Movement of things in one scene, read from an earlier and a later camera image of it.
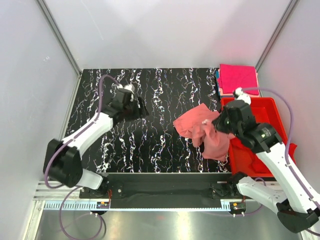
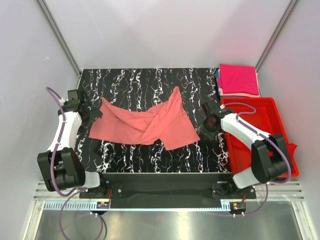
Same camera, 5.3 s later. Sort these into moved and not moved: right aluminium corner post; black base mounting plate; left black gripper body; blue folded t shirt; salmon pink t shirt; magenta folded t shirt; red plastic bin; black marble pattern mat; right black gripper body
Moved: salmon pink t shirt; left black gripper body; right black gripper body
Not moved: red plastic bin; blue folded t shirt; black marble pattern mat; magenta folded t shirt; right aluminium corner post; black base mounting plate
